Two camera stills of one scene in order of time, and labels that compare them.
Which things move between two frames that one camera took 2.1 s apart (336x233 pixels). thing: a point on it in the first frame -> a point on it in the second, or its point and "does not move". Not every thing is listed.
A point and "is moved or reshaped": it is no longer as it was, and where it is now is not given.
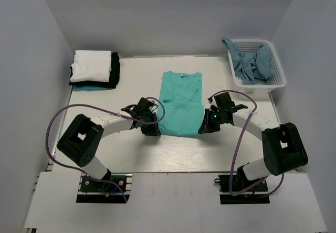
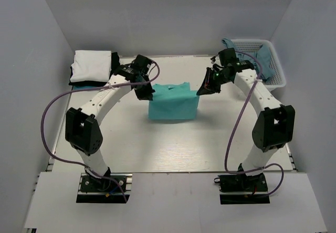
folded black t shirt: x=115 y=64 does not move
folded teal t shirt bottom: x=88 y=88 does not move
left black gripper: x=153 y=130 -> x=146 y=94
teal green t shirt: x=181 y=94 is moved or reshaped
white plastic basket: x=279 y=79 does not move
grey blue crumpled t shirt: x=251 y=67 does not move
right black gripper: x=207 y=126 -> x=208 y=87
